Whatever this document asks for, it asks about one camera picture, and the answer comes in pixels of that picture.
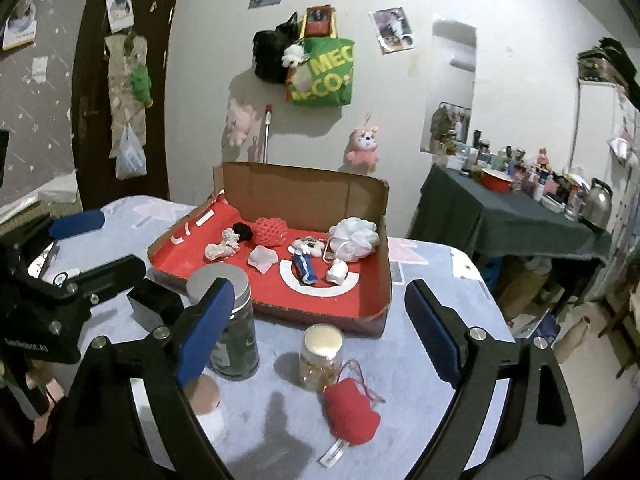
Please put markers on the photo on door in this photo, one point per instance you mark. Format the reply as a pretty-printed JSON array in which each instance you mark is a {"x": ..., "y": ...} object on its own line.
[{"x": 120, "y": 10}]

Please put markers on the steel kettle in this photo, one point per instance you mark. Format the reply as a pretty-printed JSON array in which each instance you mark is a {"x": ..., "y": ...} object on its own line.
[{"x": 597, "y": 205}]

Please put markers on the clear plastic bag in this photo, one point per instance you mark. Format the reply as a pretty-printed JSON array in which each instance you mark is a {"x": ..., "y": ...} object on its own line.
[{"x": 131, "y": 157}]

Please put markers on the red bowl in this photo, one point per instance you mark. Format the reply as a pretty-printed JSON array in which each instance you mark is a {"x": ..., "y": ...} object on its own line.
[{"x": 497, "y": 180}]

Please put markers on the green plush toy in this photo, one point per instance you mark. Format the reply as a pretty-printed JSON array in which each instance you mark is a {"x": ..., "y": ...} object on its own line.
[{"x": 140, "y": 85}]

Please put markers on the beige hanging organizer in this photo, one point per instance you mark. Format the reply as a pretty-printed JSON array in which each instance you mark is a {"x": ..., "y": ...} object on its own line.
[{"x": 120, "y": 80}]

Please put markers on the orange foam net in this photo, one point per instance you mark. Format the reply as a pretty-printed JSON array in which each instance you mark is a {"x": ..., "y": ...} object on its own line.
[{"x": 270, "y": 231}]

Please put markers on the cluster of cosmetic bottles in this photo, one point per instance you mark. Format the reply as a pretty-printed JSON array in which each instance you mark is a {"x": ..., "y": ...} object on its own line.
[{"x": 535, "y": 175}]

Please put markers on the dark wooden door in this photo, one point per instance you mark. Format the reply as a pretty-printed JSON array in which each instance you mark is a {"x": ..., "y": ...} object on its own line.
[{"x": 95, "y": 125}]

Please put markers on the large glass jar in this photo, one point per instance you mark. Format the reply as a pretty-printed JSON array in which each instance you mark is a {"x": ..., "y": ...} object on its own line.
[{"x": 240, "y": 340}]

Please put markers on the white plush dog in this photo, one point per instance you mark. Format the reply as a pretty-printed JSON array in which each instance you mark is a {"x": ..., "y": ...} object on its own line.
[{"x": 294, "y": 55}]

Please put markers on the white bottle with tan cap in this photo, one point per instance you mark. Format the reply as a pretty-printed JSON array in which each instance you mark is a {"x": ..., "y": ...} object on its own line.
[{"x": 207, "y": 400}]

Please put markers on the white bath pouf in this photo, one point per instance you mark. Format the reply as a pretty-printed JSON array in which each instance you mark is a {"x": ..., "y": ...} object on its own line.
[{"x": 355, "y": 237}]

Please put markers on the red plush heart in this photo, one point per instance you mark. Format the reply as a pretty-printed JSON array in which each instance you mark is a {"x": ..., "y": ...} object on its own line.
[{"x": 350, "y": 410}]

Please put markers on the dark red picture card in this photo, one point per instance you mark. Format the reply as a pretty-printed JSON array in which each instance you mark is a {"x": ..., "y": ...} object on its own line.
[{"x": 318, "y": 21}]

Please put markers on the white and pink cloth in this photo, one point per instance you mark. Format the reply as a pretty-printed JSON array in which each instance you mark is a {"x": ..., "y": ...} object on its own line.
[{"x": 262, "y": 258}]

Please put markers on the pink plush cat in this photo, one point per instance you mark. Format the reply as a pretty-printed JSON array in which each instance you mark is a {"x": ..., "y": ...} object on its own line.
[{"x": 364, "y": 149}]

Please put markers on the green tote bag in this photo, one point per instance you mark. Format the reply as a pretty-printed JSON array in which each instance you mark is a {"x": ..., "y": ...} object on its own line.
[{"x": 322, "y": 75}]

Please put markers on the red-lined cardboard box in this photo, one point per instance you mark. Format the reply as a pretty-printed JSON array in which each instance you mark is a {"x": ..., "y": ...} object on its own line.
[{"x": 350, "y": 305}]

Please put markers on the pink plush pig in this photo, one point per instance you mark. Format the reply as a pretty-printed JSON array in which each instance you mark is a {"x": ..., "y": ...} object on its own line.
[{"x": 239, "y": 122}]

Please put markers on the white sock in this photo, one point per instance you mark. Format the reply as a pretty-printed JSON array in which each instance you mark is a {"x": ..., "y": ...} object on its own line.
[{"x": 337, "y": 272}]

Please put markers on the brown suitcase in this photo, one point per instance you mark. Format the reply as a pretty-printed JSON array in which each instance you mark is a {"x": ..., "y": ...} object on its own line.
[{"x": 597, "y": 66}]

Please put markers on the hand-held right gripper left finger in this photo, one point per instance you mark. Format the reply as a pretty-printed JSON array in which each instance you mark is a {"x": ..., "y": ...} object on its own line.
[{"x": 205, "y": 330}]

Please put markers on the table with dark cloth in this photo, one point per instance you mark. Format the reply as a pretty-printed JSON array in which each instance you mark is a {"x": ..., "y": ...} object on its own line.
[{"x": 500, "y": 225}]

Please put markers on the wall photo poster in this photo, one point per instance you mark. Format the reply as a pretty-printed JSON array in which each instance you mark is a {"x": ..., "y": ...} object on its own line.
[{"x": 392, "y": 30}]

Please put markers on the small jar of yellow capsules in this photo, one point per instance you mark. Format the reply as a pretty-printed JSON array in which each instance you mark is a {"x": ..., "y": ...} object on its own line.
[{"x": 320, "y": 360}]

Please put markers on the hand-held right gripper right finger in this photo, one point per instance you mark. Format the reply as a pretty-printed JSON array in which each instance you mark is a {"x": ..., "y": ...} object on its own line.
[{"x": 432, "y": 330}]

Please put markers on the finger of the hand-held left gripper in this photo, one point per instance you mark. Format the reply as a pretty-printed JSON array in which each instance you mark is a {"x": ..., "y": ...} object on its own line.
[
  {"x": 75, "y": 224},
  {"x": 100, "y": 275}
]

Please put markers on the white pocket device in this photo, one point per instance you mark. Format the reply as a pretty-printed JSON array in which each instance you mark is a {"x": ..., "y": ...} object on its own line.
[{"x": 60, "y": 278}]

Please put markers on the wall calendar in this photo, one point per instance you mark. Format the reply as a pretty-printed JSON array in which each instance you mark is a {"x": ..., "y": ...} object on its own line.
[{"x": 20, "y": 20}]

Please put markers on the wall mirror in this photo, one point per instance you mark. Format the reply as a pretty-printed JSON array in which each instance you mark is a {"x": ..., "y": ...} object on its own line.
[{"x": 450, "y": 85}]

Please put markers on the dark clothes pile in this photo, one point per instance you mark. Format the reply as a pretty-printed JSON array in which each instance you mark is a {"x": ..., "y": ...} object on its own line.
[{"x": 620, "y": 60}]

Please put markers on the cream crochet scrunchie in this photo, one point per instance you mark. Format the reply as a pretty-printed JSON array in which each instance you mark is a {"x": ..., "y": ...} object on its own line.
[{"x": 222, "y": 246}]

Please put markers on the black hair scrunchie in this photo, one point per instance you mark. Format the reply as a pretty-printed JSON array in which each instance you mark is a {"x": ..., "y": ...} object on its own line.
[{"x": 244, "y": 230}]

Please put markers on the white patterned scrunchie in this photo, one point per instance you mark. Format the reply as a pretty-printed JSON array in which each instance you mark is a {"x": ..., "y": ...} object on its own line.
[{"x": 317, "y": 246}]

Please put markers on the white wardrobe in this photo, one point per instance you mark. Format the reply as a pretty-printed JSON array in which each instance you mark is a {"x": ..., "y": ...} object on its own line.
[{"x": 600, "y": 130}]

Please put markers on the black backpack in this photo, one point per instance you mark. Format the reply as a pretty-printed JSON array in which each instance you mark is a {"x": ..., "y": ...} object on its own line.
[{"x": 270, "y": 55}]

